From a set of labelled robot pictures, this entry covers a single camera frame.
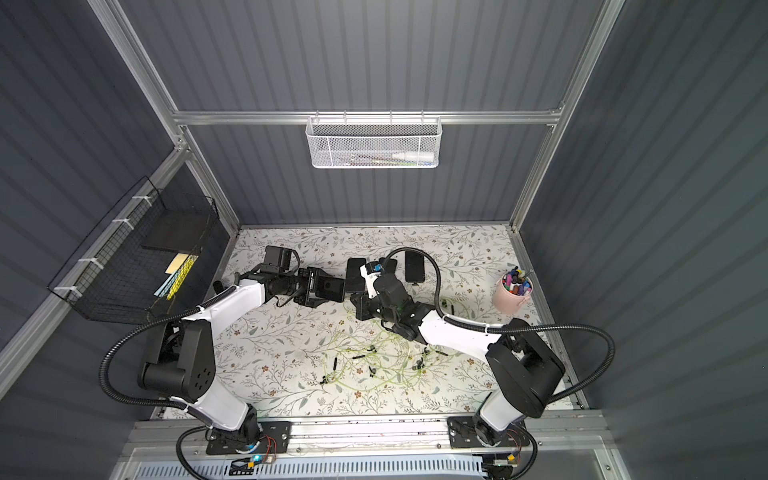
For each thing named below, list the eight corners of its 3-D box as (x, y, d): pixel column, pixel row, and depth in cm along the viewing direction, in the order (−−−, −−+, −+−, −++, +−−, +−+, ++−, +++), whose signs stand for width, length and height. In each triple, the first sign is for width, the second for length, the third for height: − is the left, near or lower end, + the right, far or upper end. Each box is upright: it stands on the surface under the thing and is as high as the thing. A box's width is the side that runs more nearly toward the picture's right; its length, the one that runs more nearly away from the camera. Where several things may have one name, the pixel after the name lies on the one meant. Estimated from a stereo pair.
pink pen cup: (492, 314, 98) (505, 291, 87) (491, 289, 104) (503, 264, 93) (518, 318, 97) (535, 296, 86) (516, 293, 103) (530, 268, 92)
